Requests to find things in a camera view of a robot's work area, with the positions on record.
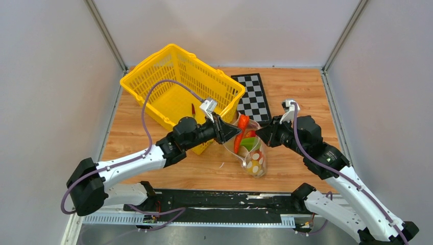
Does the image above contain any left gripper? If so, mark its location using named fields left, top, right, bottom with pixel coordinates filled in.
left=184, top=112, right=243, bottom=151

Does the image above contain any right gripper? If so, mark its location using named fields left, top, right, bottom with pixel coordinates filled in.
left=255, top=115, right=307, bottom=157

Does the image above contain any green star fruit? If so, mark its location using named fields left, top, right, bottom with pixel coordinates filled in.
left=240, top=137, right=261, bottom=152

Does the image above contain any red chili pepper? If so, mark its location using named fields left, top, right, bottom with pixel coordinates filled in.
left=233, top=114, right=250, bottom=154

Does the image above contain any polka dot zip bag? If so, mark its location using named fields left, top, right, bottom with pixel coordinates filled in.
left=224, top=113, right=267, bottom=178

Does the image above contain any brown kiwi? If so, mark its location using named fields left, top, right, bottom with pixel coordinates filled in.
left=237, top=147, right=249, bottom=158

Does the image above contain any yellow lemon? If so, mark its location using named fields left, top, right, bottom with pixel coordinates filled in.
left=246, top=160, right=262, bottom=176

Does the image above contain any yellow plastic basket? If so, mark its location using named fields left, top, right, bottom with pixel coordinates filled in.
left=119, top=43, right=246, bottom=156

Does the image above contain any red apple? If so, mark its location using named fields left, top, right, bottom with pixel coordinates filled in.
left=245, top=130, right=256, bottom=138

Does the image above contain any orange tangerine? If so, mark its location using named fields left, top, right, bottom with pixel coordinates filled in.
left=251, top=151, right=262, bottom=161

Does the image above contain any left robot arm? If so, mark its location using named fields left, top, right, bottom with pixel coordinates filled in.
left=61, top=113, right=241, bottom=216

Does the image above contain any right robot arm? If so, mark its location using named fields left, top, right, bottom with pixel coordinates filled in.
left=256, top=116, right=420, bottom=244

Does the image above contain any black white checkerboard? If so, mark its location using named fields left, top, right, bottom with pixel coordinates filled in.
left=231, top=73, right=272, bottom=126

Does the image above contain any small red chili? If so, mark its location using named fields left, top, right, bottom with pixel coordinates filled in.
left=191, top=104, right=196, bottom=118

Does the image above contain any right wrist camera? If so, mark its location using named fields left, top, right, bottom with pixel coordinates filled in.
left=279, top=99, right=300, bottom=124

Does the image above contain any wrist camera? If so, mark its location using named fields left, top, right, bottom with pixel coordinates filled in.
left=200, top=98, right=218, bottom=123
left=279, top=99, right=300, bottom=124

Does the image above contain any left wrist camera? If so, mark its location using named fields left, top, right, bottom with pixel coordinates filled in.
left=200, top=98, right=218, bottom=123

